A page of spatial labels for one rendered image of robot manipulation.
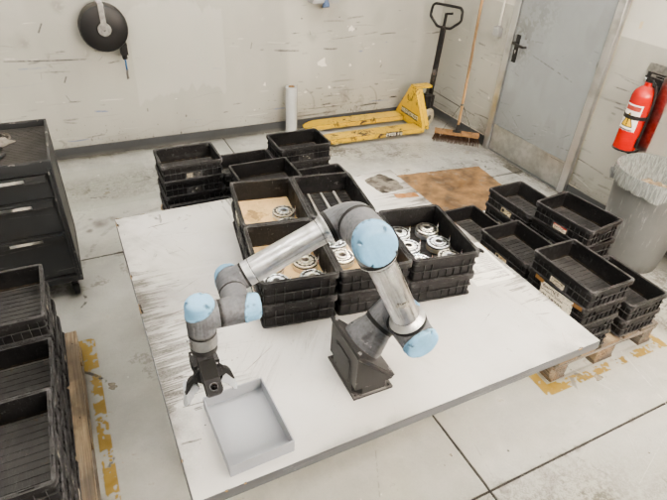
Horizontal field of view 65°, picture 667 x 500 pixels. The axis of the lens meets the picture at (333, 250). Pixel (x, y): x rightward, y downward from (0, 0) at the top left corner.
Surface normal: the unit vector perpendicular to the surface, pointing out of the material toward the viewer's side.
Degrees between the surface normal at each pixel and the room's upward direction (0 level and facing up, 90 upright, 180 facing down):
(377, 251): 79
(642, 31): 90
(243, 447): 0
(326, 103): 90
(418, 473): 0
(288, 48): 90
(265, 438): 0
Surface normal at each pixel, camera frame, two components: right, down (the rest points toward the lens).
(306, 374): 0.05, -0.82
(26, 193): 0.44, 0.53
